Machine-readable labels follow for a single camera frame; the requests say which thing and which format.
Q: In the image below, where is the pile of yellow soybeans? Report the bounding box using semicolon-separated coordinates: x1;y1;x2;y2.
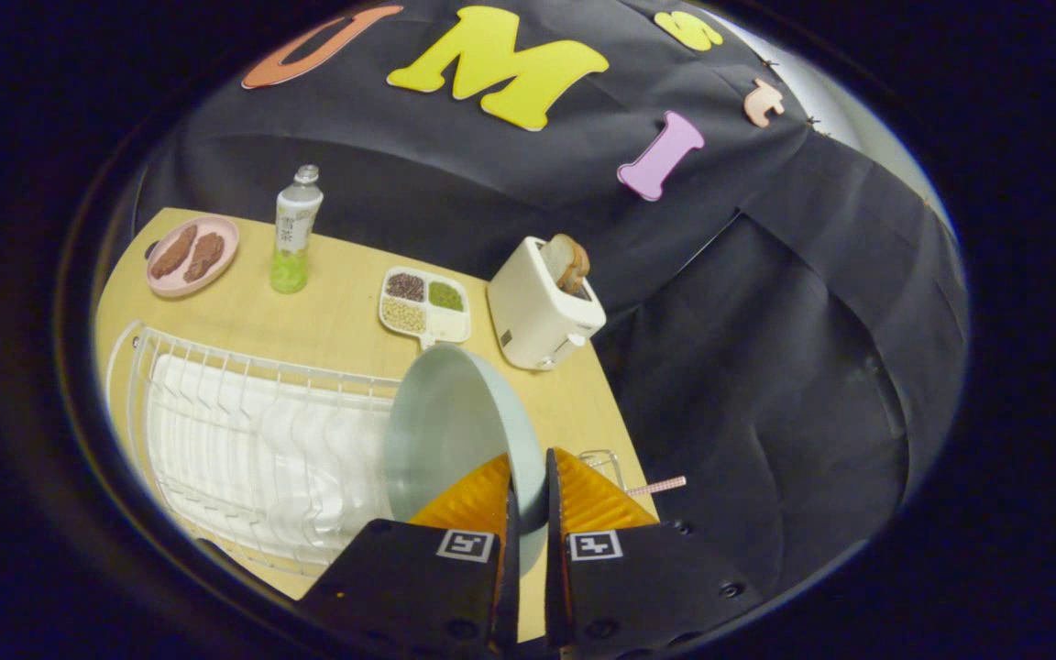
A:
382;299;425;333

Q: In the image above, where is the brown meat piece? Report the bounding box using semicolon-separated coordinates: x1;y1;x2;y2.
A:
150;225;199;281
183;232;226;283

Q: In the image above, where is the green drink bottle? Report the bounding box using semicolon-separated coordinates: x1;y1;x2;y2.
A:
270;164;325;295

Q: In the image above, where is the clear wire basket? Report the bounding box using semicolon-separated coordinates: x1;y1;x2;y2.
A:
577;448;630;491

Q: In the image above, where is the white divided dish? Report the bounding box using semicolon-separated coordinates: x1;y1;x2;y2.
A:
378;266;473;352

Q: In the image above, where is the white toaster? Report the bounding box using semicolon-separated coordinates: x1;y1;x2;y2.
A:
486;236;608;372

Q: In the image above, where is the pink plate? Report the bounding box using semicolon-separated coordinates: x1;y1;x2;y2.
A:
145;215;241;299

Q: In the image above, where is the spoon with pink checkered handle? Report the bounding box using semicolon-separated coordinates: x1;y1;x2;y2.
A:
624;475;688;499

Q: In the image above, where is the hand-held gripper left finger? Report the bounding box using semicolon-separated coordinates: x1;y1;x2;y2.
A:
294;453;522;660

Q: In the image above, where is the white wire dish rack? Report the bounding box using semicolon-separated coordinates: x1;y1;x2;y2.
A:
104;319;401;580

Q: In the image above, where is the pale green plate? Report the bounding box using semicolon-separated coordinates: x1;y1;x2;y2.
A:
383;345;549;578

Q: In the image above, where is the brown bread slice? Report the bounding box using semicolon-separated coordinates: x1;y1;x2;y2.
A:
540;233;591;295

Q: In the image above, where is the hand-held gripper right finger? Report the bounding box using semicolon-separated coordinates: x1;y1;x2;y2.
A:
544;447;767;660

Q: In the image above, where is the black backdrop cloth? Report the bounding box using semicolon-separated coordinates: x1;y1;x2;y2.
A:
129;0;969;597

